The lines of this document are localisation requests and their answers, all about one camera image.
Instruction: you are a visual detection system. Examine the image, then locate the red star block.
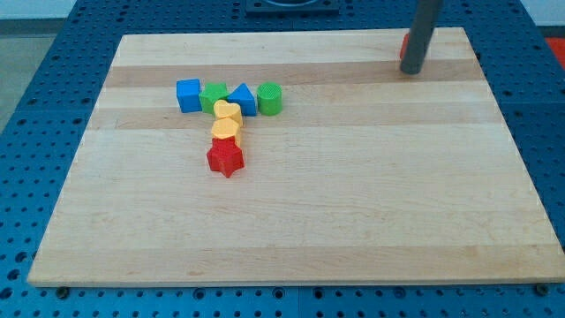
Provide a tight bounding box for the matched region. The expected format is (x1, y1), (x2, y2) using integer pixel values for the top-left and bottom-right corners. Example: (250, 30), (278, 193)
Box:
(207, 137), (245, 178)

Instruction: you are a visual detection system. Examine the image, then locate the green star-shaped block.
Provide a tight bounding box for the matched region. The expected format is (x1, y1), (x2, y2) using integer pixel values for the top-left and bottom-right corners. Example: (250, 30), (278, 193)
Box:
(199, 82), (230, 114)

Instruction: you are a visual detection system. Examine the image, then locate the green cylinder block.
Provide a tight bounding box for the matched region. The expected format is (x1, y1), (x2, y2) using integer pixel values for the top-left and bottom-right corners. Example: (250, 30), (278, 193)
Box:
(257, 82), (283, 116)

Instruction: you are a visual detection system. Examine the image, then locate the yellow hexagon block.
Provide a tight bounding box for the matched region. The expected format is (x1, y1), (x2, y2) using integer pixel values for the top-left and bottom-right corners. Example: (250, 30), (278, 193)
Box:
(211, 117), (241, 147)

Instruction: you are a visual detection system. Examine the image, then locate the blue triangle block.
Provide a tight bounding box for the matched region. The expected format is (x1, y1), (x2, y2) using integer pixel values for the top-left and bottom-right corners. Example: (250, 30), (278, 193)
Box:
(227, 83), (258, 117)

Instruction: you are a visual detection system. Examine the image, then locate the yellow heart block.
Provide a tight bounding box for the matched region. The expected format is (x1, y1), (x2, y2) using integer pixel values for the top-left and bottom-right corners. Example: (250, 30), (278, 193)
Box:
(214, 100), (244, 126)

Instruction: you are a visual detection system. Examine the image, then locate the wooden board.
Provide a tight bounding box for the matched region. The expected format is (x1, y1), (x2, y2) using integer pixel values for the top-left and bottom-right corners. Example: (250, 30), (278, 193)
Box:
(28, 27), (564, 288)

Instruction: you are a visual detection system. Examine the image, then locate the blue cube block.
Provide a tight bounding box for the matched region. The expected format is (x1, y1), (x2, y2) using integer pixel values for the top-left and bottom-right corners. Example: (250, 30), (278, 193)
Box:
(176, 79), (202, 113)

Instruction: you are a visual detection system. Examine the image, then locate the red block behind rod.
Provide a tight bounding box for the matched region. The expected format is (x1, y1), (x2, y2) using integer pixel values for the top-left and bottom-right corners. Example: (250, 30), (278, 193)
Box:
(399, 33), (410, 60)

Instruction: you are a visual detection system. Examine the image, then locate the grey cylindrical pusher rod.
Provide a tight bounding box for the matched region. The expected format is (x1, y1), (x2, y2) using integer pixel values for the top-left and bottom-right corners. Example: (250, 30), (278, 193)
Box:
(400, 0), (443, 75)

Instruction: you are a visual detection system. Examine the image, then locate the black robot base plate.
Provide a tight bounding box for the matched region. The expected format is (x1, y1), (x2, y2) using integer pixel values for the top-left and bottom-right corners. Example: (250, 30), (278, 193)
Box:
(244, 0), (341, 16)

